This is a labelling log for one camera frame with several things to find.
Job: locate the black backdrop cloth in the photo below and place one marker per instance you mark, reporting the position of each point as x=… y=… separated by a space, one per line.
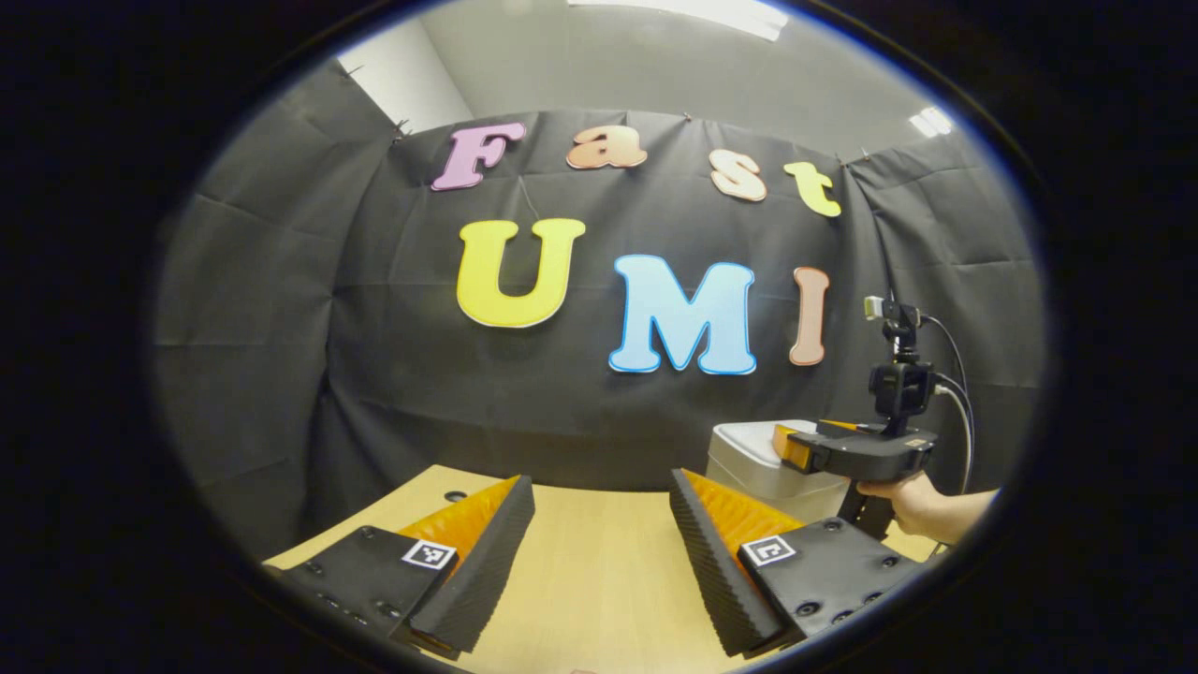
x=421 y=393

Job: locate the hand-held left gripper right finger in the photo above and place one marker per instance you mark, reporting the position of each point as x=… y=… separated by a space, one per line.
x=711 y=562

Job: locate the wooden desktop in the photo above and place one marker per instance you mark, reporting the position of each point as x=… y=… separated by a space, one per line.
x=599 y=580

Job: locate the small ceiling light panel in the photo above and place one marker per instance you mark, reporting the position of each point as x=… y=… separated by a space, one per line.
x=931 y=122

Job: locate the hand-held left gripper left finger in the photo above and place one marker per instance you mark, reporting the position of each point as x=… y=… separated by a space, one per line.
x=487 y=562

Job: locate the white desktop garbage bin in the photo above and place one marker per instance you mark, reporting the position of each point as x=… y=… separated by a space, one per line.
x=749 y=468

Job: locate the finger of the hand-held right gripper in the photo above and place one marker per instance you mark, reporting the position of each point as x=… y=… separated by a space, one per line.
x=824 y=454

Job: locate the long ceiling light panel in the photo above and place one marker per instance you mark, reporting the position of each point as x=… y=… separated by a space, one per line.
x=674 y=11

